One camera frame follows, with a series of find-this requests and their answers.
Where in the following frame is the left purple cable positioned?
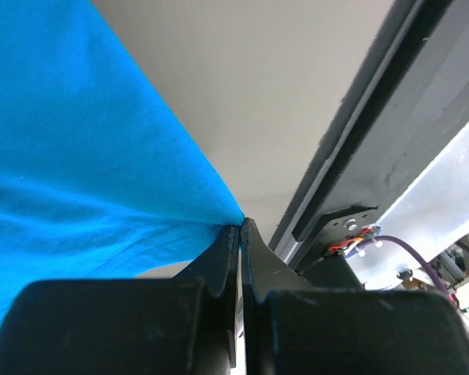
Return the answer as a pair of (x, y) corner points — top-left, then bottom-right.
(371, 234), (469, 337)

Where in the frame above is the blue t shirt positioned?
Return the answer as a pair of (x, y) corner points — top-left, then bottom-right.
(0, 1), (244, 324)

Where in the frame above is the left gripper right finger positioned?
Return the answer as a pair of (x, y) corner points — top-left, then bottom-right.
(241, 219), (469, 374)

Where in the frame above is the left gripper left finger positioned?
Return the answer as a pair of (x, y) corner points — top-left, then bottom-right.
(0, 226), (240, 374)

